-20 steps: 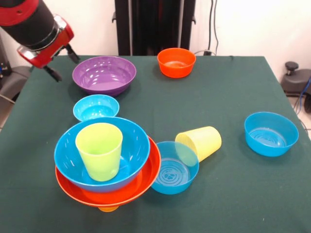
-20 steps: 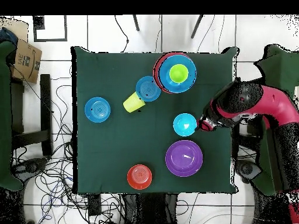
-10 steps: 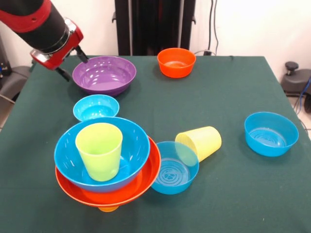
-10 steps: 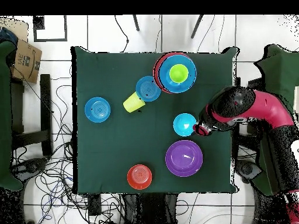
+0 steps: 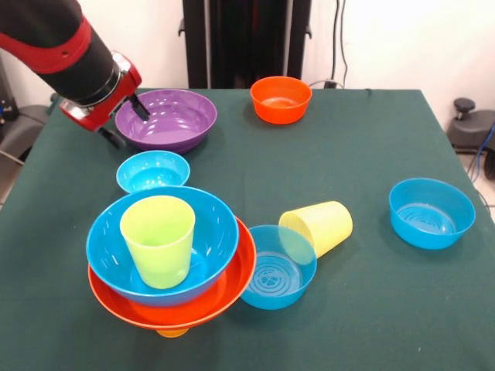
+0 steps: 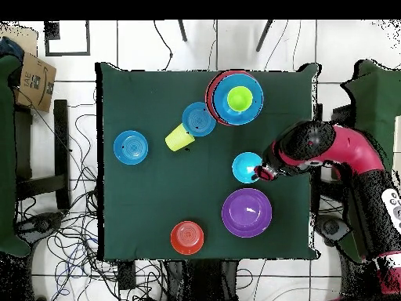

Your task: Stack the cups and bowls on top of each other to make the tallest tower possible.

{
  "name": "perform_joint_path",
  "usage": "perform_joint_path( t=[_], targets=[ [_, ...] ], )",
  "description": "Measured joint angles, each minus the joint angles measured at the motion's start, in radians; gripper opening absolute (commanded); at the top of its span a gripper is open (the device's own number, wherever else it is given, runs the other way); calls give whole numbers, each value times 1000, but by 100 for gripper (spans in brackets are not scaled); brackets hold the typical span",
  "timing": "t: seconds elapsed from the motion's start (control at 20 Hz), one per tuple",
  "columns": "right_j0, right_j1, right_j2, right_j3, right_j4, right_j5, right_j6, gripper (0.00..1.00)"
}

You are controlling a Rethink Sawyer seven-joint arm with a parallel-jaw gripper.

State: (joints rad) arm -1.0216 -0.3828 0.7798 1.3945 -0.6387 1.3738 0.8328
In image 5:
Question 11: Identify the orange cup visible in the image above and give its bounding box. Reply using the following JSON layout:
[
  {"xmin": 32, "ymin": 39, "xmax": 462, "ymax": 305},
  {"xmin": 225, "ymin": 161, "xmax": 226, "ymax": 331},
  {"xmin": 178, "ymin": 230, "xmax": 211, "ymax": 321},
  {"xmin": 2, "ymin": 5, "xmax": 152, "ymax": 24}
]
[{"xmin": 156, "ymin": 327, "xmax": 190, "ymax": 339}]

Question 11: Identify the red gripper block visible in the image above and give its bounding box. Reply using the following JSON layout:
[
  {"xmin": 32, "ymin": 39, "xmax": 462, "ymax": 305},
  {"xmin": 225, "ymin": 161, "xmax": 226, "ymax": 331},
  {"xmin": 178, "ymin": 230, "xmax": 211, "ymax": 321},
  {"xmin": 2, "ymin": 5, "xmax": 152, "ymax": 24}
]
[{"xmin": 60, "ymin": 61, "xmax": 152, "ymax": 150}]

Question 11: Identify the blue cable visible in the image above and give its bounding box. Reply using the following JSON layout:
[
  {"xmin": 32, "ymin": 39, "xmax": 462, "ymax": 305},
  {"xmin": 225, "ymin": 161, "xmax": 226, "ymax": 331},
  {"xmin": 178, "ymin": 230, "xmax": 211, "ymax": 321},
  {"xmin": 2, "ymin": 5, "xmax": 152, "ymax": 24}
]
[{"xmin": 469, "ymin": 121, "xmax": 495, "ymax": 182}]

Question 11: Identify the yellow cup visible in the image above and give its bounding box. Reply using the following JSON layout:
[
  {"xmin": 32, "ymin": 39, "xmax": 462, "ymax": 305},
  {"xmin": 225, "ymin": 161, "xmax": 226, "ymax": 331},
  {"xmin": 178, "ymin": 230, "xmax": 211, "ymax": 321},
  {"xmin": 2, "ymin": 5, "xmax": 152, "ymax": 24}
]
[{"xmin": 278, "ymin": 200, "xmax": 353, "ymax": 259}]

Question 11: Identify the black equipment box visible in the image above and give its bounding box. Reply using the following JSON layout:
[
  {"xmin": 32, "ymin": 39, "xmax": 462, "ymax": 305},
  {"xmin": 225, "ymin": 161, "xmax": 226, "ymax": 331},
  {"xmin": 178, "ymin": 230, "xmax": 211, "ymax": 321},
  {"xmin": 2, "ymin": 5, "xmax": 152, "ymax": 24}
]
[{"xmin": 0, "ymin": 57, "xmax": 19, "ymax": 134}]

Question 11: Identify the dark green table cloth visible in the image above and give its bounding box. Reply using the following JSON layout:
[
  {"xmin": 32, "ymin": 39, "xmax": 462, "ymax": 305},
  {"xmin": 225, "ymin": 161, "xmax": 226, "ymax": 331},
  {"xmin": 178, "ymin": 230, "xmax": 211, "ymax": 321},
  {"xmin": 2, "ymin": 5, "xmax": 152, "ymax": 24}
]
[{"xmin": 0, "ymin": 87, "xmax": 495, "ymax": 371}]

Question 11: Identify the small light blue bowl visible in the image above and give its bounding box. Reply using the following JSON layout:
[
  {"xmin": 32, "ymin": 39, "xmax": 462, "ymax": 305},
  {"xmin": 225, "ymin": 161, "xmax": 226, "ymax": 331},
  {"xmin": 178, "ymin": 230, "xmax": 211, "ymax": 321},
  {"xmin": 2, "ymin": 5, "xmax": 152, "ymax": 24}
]
[{"xmin": 115, "ymin": 150, "xmax": 191, "ymax": 194}]

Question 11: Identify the large deep blue bowl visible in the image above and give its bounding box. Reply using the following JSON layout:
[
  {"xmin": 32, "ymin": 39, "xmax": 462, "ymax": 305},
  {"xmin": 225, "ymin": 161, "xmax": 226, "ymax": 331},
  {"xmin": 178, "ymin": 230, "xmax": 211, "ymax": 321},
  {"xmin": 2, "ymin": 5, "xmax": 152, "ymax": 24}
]
[{"xmin": 85, "ymin": 185, "xmax": 240, "ymax": 308}]

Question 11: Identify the large orange bowl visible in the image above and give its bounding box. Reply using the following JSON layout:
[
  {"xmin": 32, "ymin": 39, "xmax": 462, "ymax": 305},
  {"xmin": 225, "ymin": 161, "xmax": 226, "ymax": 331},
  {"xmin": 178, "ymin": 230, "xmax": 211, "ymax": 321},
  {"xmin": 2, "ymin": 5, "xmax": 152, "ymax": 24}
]
[{"xmin": 87, "ymin": 216, "xmax": 257, "ymax": 332}]

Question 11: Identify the purple bowl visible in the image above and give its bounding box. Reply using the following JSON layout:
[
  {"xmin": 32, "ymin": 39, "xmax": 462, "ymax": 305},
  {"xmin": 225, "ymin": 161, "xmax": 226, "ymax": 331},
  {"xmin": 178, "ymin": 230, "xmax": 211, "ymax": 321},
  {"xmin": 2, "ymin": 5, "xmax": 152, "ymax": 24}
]
[{"xmin": 114, "ymin": 88, "xmax": 218, "ymax": 154}]

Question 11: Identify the blue ring-patterned bowl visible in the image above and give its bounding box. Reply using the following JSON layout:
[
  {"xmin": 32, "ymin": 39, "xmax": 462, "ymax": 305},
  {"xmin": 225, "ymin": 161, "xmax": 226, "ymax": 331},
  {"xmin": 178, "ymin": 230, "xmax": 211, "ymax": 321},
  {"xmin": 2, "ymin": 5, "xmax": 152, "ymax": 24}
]
[
  {"xmin": 240, "ymin": 224, "xmax": 318, "ymax": 311},
  {"xmin": 388, "ymin": 177, "xmax": 476, "ymax": 250}
]

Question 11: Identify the small red-orange bowl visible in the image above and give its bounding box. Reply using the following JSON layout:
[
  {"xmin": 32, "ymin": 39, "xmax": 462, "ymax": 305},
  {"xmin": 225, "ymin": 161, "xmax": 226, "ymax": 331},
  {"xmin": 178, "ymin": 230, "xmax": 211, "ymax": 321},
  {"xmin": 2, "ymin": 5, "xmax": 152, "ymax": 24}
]
[{"xmin": 249, "ymin": 76, "xmax": 313, "ymax": 125}]

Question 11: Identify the green cup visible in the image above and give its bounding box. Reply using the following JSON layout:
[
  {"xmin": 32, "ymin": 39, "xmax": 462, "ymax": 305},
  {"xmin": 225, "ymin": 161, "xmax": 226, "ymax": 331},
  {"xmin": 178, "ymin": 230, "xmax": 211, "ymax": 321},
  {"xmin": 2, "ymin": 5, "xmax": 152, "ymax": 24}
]
[{"xmin": 119, "ymin": 196, "xmax": 196, "ymax": 290}]

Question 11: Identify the black pedestal foot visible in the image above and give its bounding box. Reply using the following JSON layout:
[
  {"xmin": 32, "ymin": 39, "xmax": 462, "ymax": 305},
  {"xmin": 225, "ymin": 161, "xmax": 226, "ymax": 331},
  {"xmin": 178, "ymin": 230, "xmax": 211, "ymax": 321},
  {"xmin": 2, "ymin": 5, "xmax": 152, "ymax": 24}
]
[
  {"xmin": 0, "ymin": 104, "xmax": 51, "ymax": 163},
  {"xmin": 447, "ymin": 97, "xmax": 495, "ymax": 155}
]

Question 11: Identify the grey cable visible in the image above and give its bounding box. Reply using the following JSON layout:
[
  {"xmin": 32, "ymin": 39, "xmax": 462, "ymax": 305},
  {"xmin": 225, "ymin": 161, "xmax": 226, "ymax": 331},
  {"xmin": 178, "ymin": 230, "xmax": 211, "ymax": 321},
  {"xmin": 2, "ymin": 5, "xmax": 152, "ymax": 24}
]
[{"xmin": 0, "ymin": 148, "xmax": 25, "ymax": 167}]

